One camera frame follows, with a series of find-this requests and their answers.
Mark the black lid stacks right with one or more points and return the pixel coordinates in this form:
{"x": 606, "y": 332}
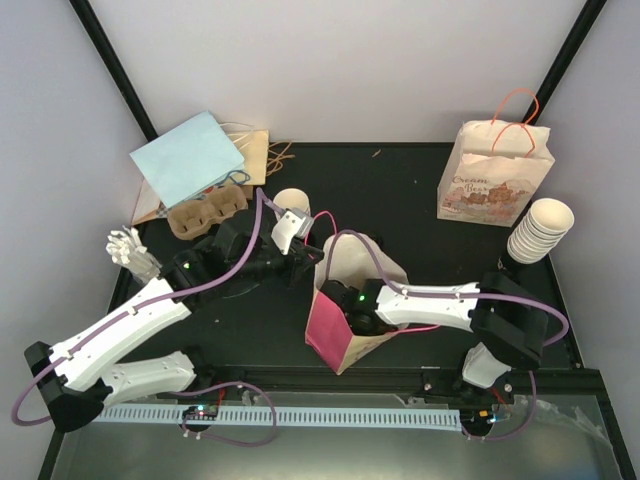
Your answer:
{"x": 510, "y": 266}

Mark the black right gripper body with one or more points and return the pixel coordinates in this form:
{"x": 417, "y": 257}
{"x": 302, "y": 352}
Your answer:
{"x": 358, "y": 330}

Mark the stacked pulp cup carriers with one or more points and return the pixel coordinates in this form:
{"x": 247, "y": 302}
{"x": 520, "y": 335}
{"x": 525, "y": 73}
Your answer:
{"x": 194, "y": 218}

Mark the brown kraft paper bag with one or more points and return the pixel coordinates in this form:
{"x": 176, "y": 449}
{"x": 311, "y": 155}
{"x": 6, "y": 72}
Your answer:
{"x": 262, "y": 156}

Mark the light blue paper bag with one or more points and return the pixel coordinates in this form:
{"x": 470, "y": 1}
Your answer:
{"x": 188, "y": 159}

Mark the light blue slotted cable duct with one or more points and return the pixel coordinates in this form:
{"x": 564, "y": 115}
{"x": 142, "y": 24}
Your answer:
{"x": 264, "y": 416}

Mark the patterned flat paper bag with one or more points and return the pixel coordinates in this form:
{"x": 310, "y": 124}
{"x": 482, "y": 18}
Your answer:
{"x": 148, "y": 206}

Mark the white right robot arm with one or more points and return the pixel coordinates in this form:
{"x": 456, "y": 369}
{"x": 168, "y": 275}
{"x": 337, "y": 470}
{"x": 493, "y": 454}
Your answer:
{"x": 503, "y": 317}

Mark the tall stack paper cups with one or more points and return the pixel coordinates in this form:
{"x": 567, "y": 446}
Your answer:
{"x": 541, "y": 229}

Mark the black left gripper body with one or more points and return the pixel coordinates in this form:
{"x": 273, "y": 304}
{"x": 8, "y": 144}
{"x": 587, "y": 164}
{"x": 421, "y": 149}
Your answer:
{"x": 287, "y": 276}

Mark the small stack paper cups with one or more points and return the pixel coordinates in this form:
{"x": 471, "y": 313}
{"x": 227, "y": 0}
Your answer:
{"x": 293, "y": 198}

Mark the Cream Bear printed paper bag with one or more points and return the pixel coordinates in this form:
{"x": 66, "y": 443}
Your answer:
{"x": 494, "y": 169}

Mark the cream paper bag pink sides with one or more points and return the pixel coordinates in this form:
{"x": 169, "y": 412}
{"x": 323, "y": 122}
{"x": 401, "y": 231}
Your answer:
{"x": 351, "y": 259}

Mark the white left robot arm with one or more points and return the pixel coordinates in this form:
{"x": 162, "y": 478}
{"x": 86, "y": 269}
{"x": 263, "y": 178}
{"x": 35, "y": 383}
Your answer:
{"x": 81, "y": 377}

